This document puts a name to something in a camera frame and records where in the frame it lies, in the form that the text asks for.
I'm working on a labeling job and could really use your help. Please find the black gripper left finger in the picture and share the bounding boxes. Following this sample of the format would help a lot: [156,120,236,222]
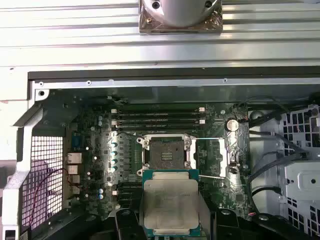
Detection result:
[37,208,145,240]

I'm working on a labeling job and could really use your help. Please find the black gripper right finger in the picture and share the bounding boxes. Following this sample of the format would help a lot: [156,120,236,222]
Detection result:
[199,192,315,240]

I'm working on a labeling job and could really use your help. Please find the silver topped green CPU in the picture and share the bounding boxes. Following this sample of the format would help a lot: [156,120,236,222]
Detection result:
[141,168,201,236]

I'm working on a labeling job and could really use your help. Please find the metal socket cover frame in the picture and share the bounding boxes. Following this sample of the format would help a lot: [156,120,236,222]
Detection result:
[185,136,230,180]

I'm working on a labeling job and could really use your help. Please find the RAM slot white clips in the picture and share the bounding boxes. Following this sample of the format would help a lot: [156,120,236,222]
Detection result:
[110,106,206,114]
[111,189,144,197]
[110,118,206,126]

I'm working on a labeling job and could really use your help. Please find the green motherboard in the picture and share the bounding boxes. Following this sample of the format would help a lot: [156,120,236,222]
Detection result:
[63,101,251,221]

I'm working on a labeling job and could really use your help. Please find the silver coin battery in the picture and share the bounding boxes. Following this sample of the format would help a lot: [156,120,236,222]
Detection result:
[225,118,240,133]

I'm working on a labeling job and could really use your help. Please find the grey open PC case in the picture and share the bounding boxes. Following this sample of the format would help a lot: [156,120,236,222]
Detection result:
[0,66,320,240]

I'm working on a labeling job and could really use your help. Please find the CPU socket with metal frame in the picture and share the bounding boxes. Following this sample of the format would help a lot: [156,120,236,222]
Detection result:
[136,133,198,176]

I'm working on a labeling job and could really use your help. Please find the thin red black wire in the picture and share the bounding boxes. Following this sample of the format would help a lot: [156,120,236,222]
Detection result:
[28,159,83,228]

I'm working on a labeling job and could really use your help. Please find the grey cable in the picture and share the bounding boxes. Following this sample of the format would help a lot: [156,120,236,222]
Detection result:
[249,129,311,158]

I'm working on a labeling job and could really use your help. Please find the square brown base plate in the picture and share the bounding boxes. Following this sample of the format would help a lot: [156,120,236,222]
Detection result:
[138,0,224,35]

